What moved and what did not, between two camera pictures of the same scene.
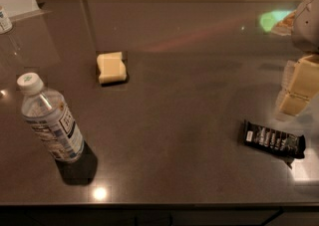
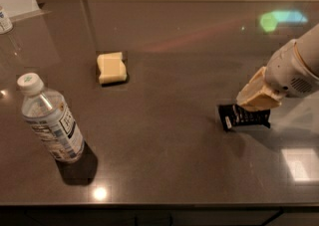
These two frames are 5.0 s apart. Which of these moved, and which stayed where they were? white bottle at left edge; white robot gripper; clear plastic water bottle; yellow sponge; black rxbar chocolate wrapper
Moved: black rxbar chocolate wrapper; white robot gripper
Stayed: clear plastic water bottle; yellow sponge; white bottle at left edge
